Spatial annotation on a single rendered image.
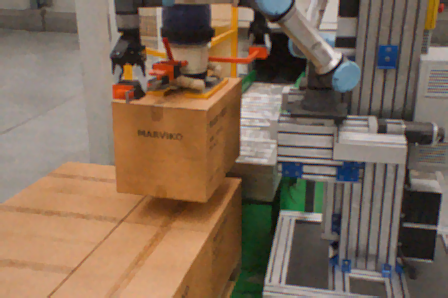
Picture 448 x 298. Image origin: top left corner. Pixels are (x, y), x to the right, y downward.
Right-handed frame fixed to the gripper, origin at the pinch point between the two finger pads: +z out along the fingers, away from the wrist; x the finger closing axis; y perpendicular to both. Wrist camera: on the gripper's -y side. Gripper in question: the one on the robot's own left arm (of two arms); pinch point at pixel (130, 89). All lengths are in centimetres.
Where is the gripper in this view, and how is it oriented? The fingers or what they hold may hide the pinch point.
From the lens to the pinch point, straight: 187.0
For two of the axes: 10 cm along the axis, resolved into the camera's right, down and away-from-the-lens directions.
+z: 0.1, 9.4, 3.4
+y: 2.6, -3.3, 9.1
